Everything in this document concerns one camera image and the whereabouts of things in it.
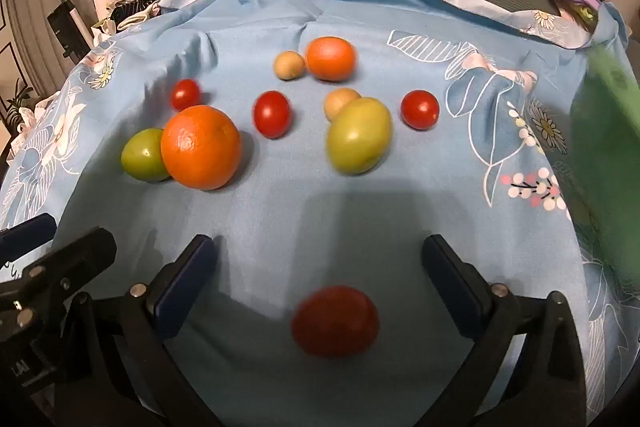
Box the small orange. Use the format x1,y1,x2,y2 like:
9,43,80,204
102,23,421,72
305,37,357,82

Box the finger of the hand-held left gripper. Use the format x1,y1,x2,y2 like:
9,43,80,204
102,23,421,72
0,213,57,259
0,227,118,310

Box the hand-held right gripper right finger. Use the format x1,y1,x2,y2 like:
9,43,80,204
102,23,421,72
421,234,589,427

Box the potted plant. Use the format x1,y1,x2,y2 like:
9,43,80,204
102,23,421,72
2,79,37,128

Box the beige longan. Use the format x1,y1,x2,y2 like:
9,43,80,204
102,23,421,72
324,88,362,122
273,51,306,81

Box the yellow-green lemon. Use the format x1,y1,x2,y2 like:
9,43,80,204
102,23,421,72
326,97,392,176
120,128,173,184

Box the red cherry tomato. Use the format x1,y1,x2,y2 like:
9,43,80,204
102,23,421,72
400,90,441,130
253,90,292,139
171,79,202,112

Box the large orange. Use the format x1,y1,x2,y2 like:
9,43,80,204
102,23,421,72
160,105,243,191

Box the large red tomato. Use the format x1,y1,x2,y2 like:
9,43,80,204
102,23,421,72
291,285,380,359

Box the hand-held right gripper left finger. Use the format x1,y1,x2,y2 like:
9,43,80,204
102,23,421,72
55,234,226,427

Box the green plastic bowl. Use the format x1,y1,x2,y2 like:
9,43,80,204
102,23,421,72
570,42,640,288

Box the yellow-green garment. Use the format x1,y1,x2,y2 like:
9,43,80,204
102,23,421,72
575,4,601,30

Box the dark and white clothes pile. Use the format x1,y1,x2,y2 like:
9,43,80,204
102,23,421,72
92,0,163,34

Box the blue floral blanket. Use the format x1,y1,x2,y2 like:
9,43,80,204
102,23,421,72
0,0,640,427

